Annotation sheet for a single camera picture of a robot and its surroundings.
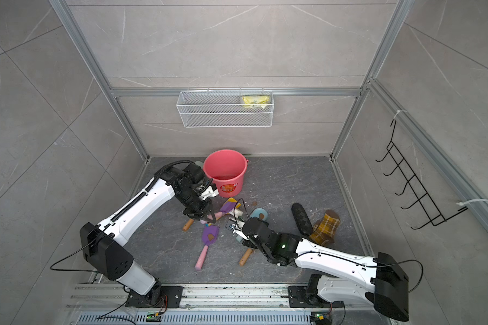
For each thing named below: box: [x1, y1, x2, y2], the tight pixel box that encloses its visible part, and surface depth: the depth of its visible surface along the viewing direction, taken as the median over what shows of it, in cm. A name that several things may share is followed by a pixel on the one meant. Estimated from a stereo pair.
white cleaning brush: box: [229, 208, 245, 222], surface depth 81 cm
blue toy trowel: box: [249, 207, 268, 221], surface depth 97 cm
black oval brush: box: [291, 202, 314, 237], surface depth 92 cm
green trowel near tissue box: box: [182, 218, 195, 232], surface depth 91 cm
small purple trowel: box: [206, 197, 238, 221], surface depth 79 cm
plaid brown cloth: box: [309, 209, 341, 246], surface depth 93 cm
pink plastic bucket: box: [203, 148, 249, 198], surface depth 98 cm
